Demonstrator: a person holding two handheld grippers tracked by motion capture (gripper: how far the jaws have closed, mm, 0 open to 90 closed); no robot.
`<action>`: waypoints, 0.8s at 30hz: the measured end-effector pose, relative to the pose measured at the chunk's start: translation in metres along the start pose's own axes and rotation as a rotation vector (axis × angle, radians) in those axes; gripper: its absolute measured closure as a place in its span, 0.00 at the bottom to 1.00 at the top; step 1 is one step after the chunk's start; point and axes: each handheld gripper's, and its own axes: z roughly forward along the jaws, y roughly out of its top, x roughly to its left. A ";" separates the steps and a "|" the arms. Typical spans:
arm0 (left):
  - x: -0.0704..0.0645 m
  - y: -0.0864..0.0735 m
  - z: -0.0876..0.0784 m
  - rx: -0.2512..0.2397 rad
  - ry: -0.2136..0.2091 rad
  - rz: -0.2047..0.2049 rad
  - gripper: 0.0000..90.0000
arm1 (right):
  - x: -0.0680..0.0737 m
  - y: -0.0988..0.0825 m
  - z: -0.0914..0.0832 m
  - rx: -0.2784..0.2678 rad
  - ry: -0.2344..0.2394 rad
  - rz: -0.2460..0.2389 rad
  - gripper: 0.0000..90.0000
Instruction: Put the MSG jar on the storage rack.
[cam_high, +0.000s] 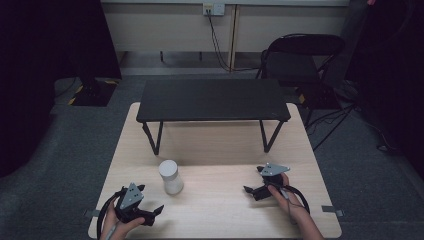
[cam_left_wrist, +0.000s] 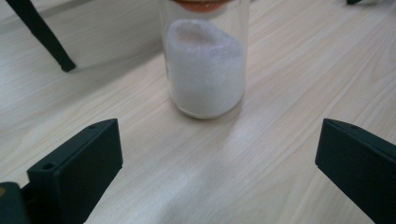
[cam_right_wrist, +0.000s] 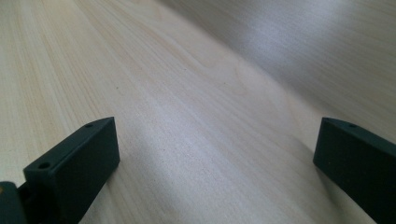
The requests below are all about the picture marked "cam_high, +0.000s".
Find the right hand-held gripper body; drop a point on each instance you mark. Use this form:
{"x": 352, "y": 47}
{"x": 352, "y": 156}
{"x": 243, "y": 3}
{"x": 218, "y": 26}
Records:
{"x": 271, "y": 170}

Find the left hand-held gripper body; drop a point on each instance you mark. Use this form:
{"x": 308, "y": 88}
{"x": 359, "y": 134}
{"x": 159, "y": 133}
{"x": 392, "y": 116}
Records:
{"x": 130, "y": 198}

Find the white plastic bottle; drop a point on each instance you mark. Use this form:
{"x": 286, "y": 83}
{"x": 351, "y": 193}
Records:
{"x": 171, "y": 181}

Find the person's left hand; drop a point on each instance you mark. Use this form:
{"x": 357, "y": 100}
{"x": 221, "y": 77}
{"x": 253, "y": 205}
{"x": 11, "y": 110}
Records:
{"x": 115, "y": 228}

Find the person's right hand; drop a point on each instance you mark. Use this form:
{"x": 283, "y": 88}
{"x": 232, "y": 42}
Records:
{"x": 286, "y": 201}

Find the grey tape strip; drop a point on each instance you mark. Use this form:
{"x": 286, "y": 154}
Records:
{"x": 332, "y": 210}
{"x": 91, "y": 213}

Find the black low shelf table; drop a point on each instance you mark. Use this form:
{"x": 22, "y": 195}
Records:
{"x": 213, "y": 98}

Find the black yellow-marked stand base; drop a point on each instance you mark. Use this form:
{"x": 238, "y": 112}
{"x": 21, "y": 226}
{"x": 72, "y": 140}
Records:
{"x": 320, "y": 96}

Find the black yellow-striped stand base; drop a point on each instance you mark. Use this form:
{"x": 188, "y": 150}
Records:
{"x": 95, "y": 95}

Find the black folding chair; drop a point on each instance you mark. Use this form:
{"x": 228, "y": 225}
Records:
{"x": 293, "y": 65}

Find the black curtain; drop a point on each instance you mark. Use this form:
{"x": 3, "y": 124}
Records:
{"x": 393, "y": 66}

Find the wooden wall batten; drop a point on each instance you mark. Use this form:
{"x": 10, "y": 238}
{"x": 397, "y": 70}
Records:
{"x": 234, "y": 36}

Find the white wall socket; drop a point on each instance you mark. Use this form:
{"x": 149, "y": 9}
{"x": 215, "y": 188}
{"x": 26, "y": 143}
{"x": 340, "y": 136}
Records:
{"x": 214, "y": 9}

